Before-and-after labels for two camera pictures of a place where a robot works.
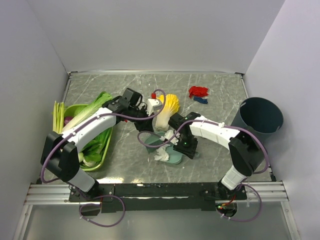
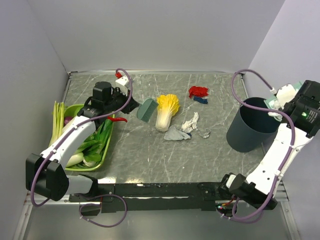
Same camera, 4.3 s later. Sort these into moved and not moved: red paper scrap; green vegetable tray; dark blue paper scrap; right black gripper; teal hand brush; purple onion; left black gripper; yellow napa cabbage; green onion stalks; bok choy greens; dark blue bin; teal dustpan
Moved: right black gripper; left black gripper; teal dustpan; teal hand brush
Not moved: dark blue paper scrap; green vegetable tray; red paper scrap; yellow napa cabbage; purple onion; dark blue bin; green onion stalks; bok choy greens
